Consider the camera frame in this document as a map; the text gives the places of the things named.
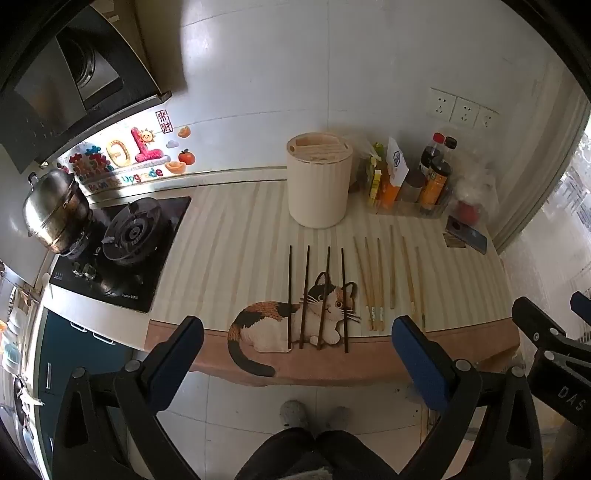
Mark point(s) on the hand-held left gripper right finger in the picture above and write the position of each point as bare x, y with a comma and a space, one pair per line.
418, 364

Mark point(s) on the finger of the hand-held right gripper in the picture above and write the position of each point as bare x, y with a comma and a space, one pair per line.
531, 316
582, 304

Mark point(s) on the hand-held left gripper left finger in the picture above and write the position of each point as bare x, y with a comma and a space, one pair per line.
178, 364

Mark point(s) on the cream cylindrical utensil holder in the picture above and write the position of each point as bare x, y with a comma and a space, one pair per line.
318, 184

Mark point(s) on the grey slipper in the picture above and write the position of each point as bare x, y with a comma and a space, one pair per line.
338, 417
292, 413

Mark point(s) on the dark chopstick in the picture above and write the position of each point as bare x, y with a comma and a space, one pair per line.
344, 300
290, 295
304, 295
324, 290

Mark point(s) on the blue smartphone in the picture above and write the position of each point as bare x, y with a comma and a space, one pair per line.
468, 235

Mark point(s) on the dark blue kitchen cabinet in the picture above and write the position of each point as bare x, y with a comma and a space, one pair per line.
69, 350

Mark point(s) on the dark card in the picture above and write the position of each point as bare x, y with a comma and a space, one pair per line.
450, 241

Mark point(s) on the red round object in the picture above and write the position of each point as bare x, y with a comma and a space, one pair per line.
468, 214

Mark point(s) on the black glass gas stove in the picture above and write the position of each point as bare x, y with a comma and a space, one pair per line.
171, 240

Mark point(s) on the striped cat print mat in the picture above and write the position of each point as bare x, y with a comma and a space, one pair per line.
231, 240

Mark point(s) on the person's black trouser legs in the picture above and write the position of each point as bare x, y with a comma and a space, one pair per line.
314, 454

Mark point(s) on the black stove burner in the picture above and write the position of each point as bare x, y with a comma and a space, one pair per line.
131, 233

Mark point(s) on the clear plastic bag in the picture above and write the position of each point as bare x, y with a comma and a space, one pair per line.
475, 184

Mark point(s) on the clear organizer tray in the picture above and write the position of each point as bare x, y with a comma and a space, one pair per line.
415, 207

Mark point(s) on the orange label bottle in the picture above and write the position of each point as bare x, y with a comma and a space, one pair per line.
436, 184

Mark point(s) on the orange seasoning packet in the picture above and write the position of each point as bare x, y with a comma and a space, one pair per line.
390, 194

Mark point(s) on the grey seasoning jar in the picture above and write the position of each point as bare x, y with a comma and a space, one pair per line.
412, 187

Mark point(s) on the yellow seasoning box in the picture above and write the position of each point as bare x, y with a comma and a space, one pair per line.
375, 184

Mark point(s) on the dark sauce bottle black cap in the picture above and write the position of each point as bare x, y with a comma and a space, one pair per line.
450, 147

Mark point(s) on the dark sauce bottle red cap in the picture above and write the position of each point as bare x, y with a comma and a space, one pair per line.
430, 152

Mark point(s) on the steel pot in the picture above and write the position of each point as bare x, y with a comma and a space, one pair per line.
55, 207

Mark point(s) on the white packet with blue logo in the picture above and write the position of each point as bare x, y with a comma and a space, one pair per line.
397, 159

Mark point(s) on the black range hood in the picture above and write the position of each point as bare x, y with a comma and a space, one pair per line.
46, 92

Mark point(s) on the white door frame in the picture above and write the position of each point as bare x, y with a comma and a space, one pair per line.
545, 161

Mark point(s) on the orange ingot wall sticker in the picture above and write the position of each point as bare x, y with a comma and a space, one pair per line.
175, 167

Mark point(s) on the white wall outlet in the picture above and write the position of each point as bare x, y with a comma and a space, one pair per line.
441, 102
487, 118
464, 112

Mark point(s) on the red apple wall sticker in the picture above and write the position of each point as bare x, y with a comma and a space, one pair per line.
187, 157

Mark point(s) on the colourful letter wall sticker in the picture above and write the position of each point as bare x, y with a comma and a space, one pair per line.
115, 157

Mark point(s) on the red stamp wall sticker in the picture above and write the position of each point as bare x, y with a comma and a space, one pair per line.
164, 121

